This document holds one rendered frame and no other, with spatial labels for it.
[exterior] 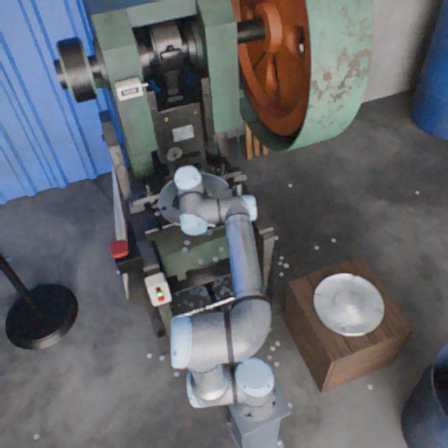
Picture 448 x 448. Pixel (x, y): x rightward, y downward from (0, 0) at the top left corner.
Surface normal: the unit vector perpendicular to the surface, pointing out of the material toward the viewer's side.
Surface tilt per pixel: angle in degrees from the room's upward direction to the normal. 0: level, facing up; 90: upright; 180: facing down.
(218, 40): 90
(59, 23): 90
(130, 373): 0
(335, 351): 0
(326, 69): 83
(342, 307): 0
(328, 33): 71
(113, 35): 45
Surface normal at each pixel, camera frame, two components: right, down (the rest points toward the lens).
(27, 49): 0.34, 0.69
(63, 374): -0.06, -0.66
